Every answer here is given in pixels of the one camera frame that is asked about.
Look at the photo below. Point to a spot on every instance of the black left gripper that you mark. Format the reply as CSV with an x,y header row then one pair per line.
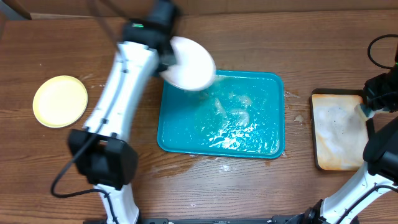
x,y
170,58

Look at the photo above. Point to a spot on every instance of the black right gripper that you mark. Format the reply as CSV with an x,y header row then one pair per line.
x,y
371,91

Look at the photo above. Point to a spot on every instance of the green yellow sponge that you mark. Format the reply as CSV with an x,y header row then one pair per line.
x,y
364,112

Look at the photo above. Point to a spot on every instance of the white plate bottom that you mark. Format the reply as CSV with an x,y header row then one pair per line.
x,y
195,69

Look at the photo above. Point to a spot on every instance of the yellow plate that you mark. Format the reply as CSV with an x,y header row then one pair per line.
x,y
60,101

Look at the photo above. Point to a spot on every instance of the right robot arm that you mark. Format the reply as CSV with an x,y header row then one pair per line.
x,y
378,174

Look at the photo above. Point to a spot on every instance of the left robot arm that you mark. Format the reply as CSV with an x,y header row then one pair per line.
x,y
100,151

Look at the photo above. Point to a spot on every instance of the teal plastic tray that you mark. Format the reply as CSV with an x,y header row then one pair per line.
x,y
240,115

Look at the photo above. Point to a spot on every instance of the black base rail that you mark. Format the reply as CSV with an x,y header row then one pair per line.
x,y
278,219

